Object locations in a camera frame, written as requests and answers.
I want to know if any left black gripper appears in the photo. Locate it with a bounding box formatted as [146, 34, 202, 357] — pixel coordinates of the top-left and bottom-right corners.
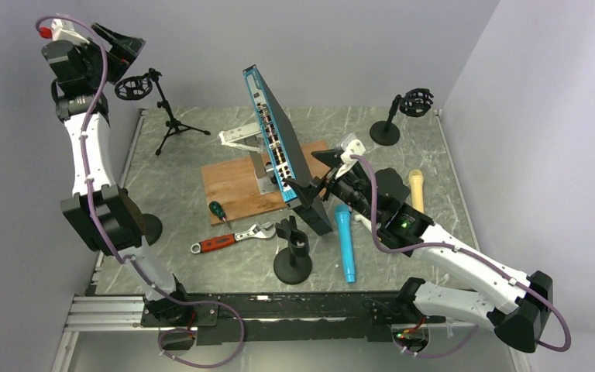
[79, 24, 147, 88]

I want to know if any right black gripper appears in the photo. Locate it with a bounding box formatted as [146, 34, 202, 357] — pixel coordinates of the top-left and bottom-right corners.
[286, 148, 383, 223]

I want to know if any black tripod mic stand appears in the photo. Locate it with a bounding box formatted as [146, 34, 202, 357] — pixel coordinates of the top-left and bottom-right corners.
[114, 68, 211, 156]

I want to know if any blue microphone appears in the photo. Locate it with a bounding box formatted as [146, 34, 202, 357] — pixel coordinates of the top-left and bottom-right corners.
[334, 205, 356, 284]

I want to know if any black stand of green microphone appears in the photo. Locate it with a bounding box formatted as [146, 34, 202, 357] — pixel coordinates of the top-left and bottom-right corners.
[273, 215, 312, 285]

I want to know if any beige microphone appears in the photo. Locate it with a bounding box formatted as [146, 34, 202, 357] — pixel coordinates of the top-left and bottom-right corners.
[408, 169, 425, 213]

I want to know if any black stand with shock mount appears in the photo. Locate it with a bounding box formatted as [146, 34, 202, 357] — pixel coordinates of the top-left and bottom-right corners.
[369, 88, 435, 146]

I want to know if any black round-base mic stand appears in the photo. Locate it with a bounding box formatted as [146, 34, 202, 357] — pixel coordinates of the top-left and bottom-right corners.
[143, 213, 163, 246]

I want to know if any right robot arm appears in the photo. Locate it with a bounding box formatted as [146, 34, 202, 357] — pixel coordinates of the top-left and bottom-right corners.
[285, 150, 571, 353]

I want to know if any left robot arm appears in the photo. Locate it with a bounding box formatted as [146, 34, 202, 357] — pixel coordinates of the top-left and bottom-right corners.
[36, 15, 194, 326]

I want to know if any white plastic faucet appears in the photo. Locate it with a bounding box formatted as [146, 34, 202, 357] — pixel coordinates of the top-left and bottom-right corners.
[354, 214, 370, 226]

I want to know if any wooden board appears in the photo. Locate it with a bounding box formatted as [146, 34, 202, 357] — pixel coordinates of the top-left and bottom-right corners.
[201, 150, 300, 222]

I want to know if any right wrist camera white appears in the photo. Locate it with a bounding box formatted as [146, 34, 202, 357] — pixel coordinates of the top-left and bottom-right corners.
[335, 133, 366, 179]

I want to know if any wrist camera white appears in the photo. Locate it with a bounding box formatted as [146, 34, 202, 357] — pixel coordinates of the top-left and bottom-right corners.
[335, 133, 366, 179]
[37, 18, 88, 46]

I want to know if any blue black network switch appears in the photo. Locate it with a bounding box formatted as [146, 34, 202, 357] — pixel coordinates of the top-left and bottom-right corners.
[242, 64, 332, 236]

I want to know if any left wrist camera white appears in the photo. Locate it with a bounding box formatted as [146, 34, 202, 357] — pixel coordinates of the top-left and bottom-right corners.
[37, 18, 88, 46]

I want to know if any adjustable wrench red handle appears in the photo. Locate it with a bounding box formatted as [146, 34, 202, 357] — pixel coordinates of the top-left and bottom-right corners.
[190, 222, 276, 254]

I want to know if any metal bracket holder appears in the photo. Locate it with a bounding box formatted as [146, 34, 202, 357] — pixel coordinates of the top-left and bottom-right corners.
[218, 123, 278, 195]

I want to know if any green handle screwdriver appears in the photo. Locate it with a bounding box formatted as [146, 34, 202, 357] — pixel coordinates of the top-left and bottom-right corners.
[208, 201, 231, 229]

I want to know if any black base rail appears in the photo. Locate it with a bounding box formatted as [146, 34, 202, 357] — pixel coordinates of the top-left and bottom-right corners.
[136, 291, 422, 346]

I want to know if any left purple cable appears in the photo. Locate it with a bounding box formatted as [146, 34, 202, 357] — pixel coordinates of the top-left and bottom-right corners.
[36, 14, 247, 370]

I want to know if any aluminium frame rail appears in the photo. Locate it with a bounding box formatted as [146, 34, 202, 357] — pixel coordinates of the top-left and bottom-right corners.
[50, 293, 532, 372]

